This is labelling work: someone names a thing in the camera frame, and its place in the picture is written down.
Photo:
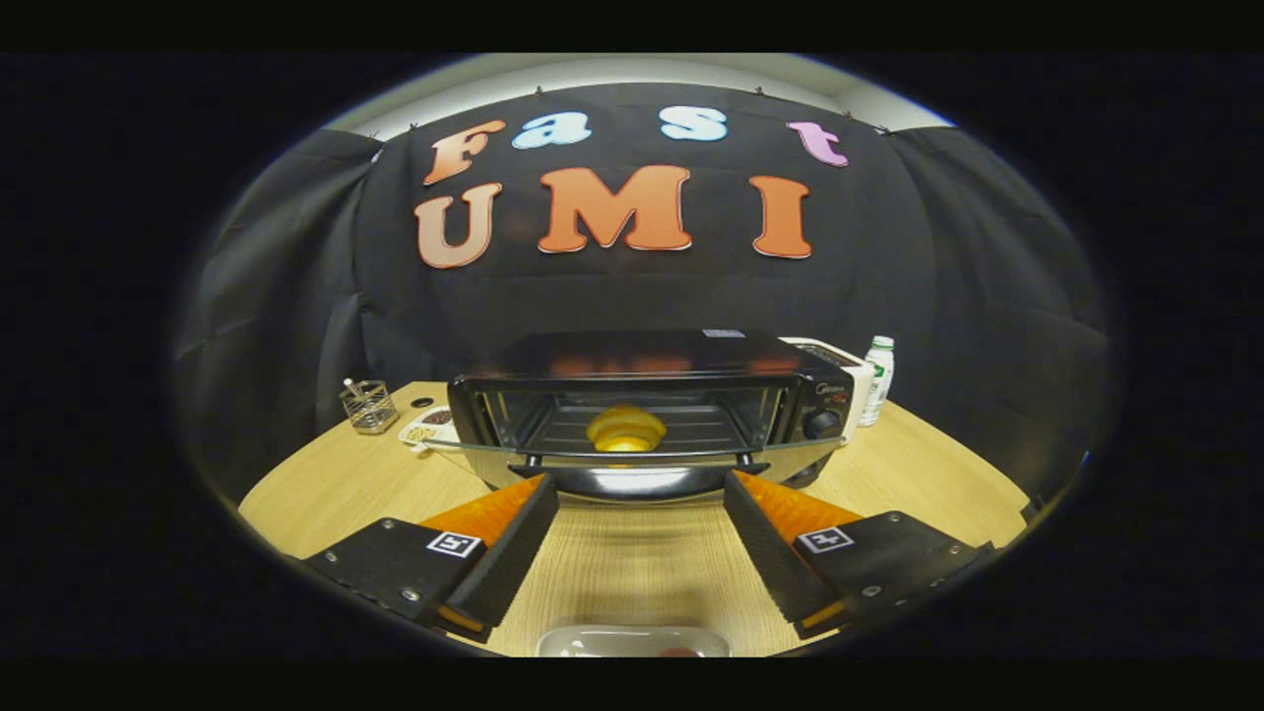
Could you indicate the yellow bread pastry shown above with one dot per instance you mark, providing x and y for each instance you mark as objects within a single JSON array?
[{"x": 626, "y": 427}]

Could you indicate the white rectangular plate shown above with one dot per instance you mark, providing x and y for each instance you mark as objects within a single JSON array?
[{"x": 592, "y": 644}]

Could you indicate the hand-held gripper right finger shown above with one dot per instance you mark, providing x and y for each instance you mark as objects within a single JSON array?
[{"x": 770, "y": 563}]

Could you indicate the white bottle green label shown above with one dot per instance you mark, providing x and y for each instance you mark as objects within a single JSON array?
[{"x": 877, "y": 380}]

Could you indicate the black toaster oven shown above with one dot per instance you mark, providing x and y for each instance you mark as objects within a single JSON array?
[{"x": 652, "y": 355}]

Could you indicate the white pop-up toaster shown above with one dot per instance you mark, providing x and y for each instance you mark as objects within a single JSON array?
[{"x": 857, "y": 380}]

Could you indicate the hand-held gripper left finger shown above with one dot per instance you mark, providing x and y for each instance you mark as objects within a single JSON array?
[{"x": 513, "y": 558}]

